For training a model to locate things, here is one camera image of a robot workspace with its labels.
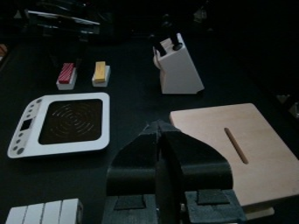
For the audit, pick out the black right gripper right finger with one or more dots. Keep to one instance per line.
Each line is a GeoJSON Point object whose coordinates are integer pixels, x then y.
{"type": "Point", "coordinates": [202, 172]}

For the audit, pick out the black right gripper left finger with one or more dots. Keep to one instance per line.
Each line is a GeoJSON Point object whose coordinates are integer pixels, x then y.
{"type": "Point", "coordinates": [132, 172]}

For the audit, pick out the yellow-topped toy nigiri sushi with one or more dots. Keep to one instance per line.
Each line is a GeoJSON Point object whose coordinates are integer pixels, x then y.
{"type": "Point", "coordinates": [100, 73]}

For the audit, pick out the red-topped toy nigiri sushi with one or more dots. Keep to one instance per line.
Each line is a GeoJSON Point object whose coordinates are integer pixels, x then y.
{"type": "Point", "coordinates": [65, 74]}

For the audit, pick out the wooden box with red drawer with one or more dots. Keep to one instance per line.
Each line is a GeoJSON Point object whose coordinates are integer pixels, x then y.
{"type": "Point", "coordinates": [252, 151]}

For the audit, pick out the white oval tray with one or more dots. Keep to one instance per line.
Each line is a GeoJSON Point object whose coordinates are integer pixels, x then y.
{"type": "Point", "coordinates": [69, 122]}

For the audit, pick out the white sliced wooden block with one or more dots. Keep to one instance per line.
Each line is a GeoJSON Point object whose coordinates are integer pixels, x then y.
{"type": "Point", "coordinates": [47, 213]}

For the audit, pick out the white wooden knife block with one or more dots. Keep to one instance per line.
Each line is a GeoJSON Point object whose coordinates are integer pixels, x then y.
{"type": "Point", "coordinates": [179, 73]}

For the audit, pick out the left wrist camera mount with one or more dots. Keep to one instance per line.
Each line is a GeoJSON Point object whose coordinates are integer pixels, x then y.
{"type": "Point", "coordinates": [61, 19]}

